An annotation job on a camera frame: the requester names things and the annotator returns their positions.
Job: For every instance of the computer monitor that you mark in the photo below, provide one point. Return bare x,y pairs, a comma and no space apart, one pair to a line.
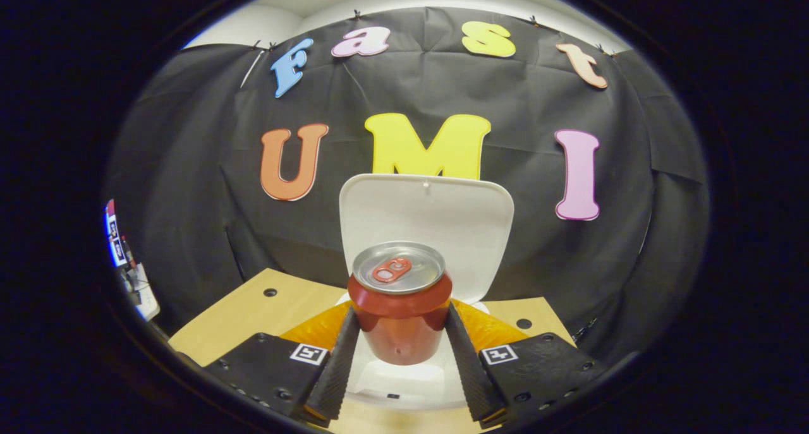
115,238

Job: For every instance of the wooden desktop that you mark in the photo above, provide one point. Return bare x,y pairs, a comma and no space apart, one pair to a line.
253,314

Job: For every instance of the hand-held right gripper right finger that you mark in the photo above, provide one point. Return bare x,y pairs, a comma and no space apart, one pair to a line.
471,371

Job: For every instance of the red pop can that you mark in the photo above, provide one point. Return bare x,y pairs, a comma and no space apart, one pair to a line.
400,326

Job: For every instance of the black backdrop cloth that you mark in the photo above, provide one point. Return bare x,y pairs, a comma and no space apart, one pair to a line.
189,200

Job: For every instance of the white electronic device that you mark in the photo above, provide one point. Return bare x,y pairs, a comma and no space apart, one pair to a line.
148,301

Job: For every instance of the white desktop garbage bin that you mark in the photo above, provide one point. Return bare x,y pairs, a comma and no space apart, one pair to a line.
442,219

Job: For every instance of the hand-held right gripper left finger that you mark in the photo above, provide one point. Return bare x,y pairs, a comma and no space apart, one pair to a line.
335,371

